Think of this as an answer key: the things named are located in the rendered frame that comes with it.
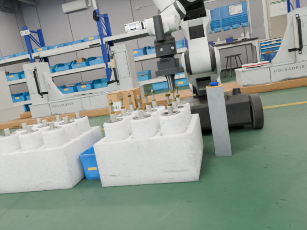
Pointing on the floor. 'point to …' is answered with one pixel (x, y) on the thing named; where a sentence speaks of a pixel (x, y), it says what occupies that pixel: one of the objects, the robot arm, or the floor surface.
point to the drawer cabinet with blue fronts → (271, 45)
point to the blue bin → (90, 164)
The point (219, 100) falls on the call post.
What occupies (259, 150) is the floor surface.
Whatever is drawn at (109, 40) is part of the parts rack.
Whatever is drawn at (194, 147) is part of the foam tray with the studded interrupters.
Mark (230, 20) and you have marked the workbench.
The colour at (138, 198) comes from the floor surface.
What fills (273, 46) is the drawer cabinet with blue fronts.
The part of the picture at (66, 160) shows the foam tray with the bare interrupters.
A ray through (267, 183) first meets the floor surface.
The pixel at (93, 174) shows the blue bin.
